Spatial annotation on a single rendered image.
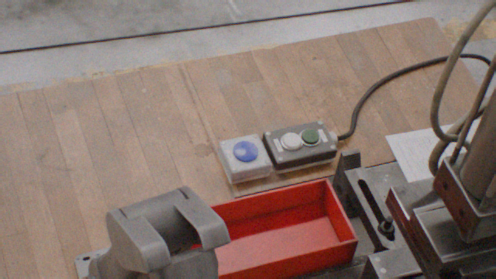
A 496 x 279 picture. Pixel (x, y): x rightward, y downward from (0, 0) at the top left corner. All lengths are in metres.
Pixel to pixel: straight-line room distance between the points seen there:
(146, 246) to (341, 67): 0.86
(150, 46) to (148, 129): 1.40
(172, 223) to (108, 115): 0.62
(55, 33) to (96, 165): 1.51
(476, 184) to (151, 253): 0.38
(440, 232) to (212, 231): 0.34
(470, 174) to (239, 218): 0.49
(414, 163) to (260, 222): 0.29
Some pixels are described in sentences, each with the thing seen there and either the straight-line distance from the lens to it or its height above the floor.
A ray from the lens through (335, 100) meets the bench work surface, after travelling 1.71.
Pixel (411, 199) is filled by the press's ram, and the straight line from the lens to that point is 1.30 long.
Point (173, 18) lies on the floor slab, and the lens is 3.11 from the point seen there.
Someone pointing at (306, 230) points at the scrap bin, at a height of 0.90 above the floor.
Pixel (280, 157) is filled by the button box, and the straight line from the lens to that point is 1.57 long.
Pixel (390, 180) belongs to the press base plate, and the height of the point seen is 0.90.
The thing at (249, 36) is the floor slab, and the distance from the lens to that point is 3.08.
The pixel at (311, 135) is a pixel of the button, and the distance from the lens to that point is 1.60.
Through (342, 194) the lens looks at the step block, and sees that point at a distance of 1.55.
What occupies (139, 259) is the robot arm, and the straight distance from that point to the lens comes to 0.99.
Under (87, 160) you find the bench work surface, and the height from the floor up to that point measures 0.90.
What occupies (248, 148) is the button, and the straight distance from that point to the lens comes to 1.57.
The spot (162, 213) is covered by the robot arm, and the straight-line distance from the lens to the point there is 1.04.
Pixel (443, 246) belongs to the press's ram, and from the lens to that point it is 1.21.
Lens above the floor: 2.15
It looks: 50 degrees down
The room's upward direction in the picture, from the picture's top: 10 degrees clockwise
